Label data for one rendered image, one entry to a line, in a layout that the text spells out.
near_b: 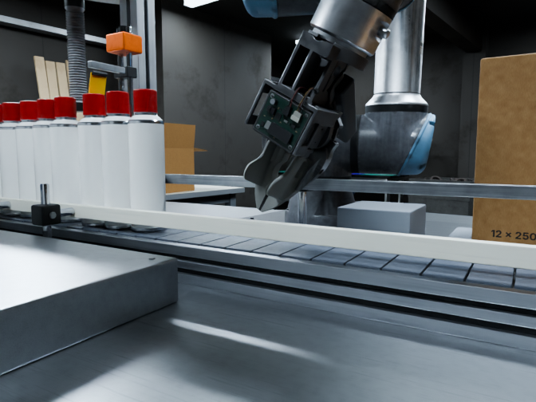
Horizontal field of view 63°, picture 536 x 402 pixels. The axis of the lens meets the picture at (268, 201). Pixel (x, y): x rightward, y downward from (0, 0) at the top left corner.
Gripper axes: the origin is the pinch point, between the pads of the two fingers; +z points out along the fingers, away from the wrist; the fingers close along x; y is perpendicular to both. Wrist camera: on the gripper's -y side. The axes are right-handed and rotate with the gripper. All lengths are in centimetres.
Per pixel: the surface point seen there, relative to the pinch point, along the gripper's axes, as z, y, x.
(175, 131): 53, -134, -128
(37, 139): 14.4, 2.8, -41.5
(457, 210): 87, -577, -8
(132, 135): 3.2, 2.6, -22.3
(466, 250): -9.4, 4.6, 21.7
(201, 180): 4.6, -2.5, -11.9
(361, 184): -7.6, -2.5, 8.6
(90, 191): 14.8, 3.1, -25.9
